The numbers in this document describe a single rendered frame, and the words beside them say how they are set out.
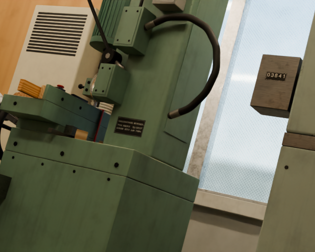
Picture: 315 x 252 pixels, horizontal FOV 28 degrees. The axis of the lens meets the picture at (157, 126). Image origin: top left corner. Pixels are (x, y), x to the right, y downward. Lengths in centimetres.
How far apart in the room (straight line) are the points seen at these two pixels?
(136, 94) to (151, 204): 38
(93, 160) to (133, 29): 47
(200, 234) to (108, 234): 158
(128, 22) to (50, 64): 186
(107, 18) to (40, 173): 65
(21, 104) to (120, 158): 44
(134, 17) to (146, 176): 55
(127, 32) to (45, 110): 39
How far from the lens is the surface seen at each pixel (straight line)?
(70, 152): 213
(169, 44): 218
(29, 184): 222
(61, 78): 392
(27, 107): 221
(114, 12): 243
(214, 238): 346
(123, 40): 219
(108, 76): 215
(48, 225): 213
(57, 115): 222
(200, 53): 224
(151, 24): 219
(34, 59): 413
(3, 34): 486
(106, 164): 202
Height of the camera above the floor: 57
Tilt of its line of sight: 9 degrees up
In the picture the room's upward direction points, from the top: 16 degrees clockwise
